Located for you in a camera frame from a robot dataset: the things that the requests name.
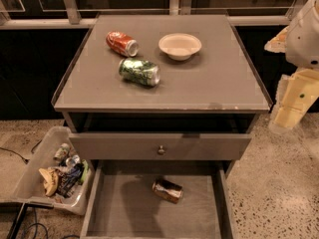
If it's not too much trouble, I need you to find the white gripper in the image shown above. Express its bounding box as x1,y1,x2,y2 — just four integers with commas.
264,0,319,129

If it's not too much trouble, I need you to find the grey drawer cabinet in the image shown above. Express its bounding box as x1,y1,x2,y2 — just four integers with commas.
51,14,274,239

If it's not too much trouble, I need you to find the green soda can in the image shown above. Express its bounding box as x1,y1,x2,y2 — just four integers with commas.
119,58,160,87

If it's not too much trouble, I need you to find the round metal drawer knob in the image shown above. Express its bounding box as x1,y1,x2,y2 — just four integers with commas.
158,145,165,155

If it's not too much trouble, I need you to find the red soda can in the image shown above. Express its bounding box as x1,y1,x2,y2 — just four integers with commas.
106,31,140,57

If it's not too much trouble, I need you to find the grey open middle drawer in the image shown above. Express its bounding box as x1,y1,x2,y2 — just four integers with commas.
80,160,238,239

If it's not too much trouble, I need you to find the grey top drawer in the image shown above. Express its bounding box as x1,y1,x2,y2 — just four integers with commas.
70,132,251,160

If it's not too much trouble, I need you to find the silver can in bin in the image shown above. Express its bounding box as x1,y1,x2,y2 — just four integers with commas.
66,154,81,167

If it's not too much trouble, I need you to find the small can in bin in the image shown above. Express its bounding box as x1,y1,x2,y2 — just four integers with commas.
54,143,70,162

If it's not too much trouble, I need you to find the white paper bowl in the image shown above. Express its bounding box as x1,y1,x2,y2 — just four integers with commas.
159,33,202,61

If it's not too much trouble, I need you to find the dark snack packet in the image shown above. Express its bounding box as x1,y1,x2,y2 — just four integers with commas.
57,163,84,198

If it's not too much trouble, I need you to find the clear plastic bin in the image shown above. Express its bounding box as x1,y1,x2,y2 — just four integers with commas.
12,126,94,215

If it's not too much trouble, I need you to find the tan crumpled bag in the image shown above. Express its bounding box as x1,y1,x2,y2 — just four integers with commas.
39,168,59,197

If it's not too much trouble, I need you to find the black floor cable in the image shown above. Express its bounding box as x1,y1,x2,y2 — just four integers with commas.
0,138,43,165

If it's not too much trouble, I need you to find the blue floor cable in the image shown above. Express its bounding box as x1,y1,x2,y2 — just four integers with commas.
19,206,50,239

